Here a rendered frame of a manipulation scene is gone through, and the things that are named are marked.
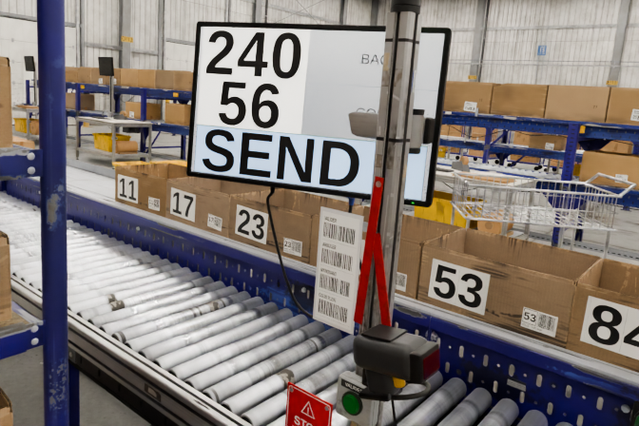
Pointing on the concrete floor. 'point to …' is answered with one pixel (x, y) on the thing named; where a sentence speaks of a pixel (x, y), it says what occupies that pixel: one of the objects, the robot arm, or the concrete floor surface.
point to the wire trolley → (538, 204)
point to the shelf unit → (55, 8)
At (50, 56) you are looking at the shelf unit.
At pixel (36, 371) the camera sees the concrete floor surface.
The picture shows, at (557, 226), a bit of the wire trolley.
